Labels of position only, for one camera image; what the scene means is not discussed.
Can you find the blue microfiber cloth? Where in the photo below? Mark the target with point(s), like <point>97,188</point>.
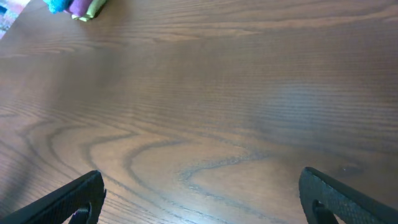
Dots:
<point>56,6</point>

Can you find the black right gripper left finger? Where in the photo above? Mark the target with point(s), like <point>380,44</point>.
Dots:
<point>79,201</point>

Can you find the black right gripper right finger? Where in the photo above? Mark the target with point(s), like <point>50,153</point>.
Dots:
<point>327,200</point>

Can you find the green folded cloth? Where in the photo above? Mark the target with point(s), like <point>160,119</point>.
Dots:
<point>93,10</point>

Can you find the folded purple cloth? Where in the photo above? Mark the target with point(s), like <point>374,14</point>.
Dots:
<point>78,7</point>

